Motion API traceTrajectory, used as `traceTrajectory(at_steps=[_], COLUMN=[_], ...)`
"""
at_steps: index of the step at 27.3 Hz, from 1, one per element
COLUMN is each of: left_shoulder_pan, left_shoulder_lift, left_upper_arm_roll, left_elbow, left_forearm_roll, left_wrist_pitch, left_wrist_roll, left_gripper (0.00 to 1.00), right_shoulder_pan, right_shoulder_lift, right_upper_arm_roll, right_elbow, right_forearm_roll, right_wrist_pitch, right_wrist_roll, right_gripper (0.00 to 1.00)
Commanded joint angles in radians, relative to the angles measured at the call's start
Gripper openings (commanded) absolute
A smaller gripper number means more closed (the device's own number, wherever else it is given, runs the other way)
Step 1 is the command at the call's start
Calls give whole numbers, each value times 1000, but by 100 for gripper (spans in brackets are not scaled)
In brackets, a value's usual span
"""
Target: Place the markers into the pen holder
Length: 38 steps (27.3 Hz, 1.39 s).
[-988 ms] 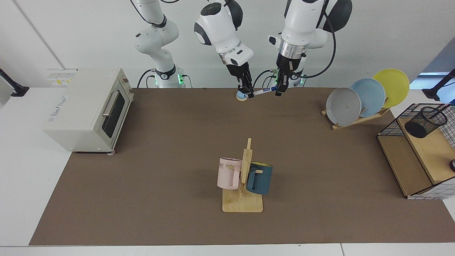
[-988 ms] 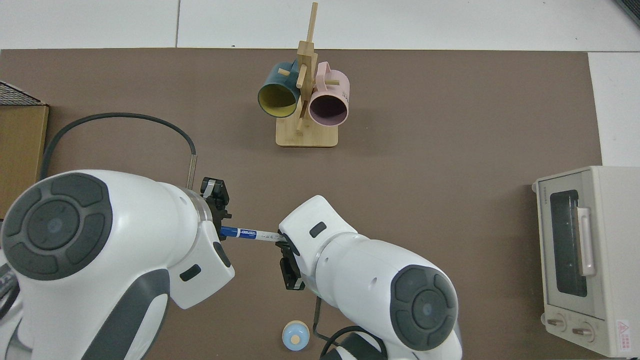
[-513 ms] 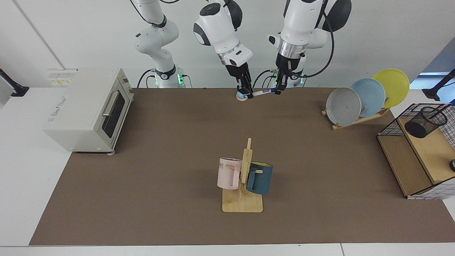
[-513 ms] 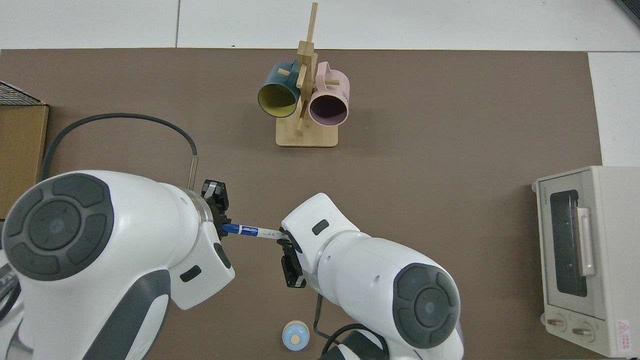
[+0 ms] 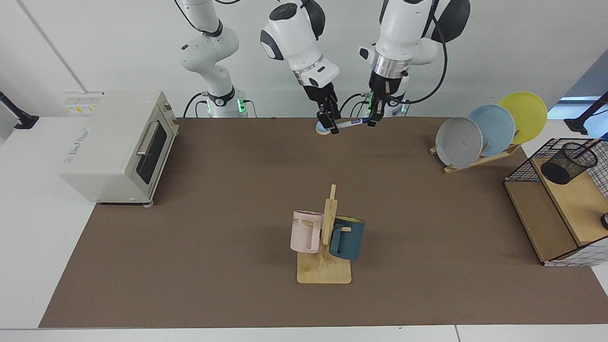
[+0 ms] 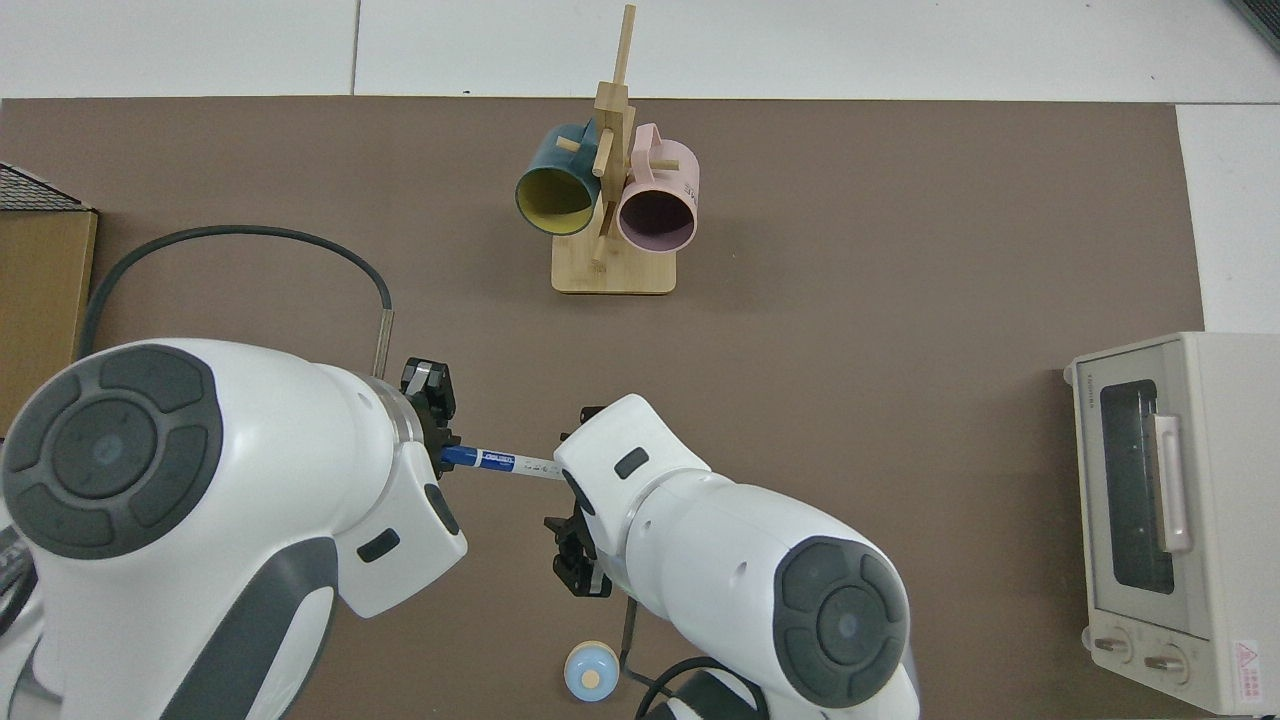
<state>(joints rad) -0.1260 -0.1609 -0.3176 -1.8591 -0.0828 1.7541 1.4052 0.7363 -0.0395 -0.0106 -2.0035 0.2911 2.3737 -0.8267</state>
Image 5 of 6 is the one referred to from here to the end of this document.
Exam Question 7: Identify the black mesh pen holder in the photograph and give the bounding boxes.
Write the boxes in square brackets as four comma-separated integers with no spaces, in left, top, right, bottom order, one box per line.
[541,142,599,185]

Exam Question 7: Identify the grey plate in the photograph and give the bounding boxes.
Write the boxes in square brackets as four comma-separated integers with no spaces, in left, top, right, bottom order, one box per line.
[435,117,484,169]

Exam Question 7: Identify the wooden plate rack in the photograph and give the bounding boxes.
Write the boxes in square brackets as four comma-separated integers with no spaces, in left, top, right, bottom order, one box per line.
[429,142,522,175]

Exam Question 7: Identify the pink cup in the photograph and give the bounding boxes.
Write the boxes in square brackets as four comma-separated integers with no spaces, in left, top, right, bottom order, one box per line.
[290,210,324,254]

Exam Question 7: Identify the dark teal cup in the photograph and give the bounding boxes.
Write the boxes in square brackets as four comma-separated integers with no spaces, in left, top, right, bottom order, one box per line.
[329,216,365,261]

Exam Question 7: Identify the light blue plate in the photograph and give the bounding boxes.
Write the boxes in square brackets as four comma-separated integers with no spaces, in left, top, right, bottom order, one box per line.
[468,104,516,157]

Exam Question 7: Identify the yellow plate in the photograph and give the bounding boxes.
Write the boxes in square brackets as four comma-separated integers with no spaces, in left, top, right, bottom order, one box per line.
[498,92,548,145]

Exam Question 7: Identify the wooden cup stand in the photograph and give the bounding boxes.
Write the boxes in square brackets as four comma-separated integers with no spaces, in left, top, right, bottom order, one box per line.
[297,184,352,285]

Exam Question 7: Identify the brown table cloth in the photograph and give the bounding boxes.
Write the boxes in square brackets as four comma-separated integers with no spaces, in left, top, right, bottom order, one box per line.
[38,117,608,329]

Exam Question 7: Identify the black clamp stand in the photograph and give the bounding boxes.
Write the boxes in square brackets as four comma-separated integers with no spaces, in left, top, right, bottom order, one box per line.
[564,91,608,136]
[0,91,39,130]

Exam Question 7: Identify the pale toaster oven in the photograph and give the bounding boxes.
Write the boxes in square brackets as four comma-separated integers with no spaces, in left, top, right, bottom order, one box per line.
[57,91,180,207]

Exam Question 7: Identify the black arm base cable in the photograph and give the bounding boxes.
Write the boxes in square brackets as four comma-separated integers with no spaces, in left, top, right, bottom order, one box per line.
[183,93,209,118]
[338,93,376,118]

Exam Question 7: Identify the wire basket with wooden floor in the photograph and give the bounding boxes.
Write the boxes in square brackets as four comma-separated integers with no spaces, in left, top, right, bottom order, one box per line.
[503,138,608,267]

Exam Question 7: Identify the white wall socket box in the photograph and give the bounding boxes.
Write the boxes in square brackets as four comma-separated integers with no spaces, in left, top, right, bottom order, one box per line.
[63,91,105,115]

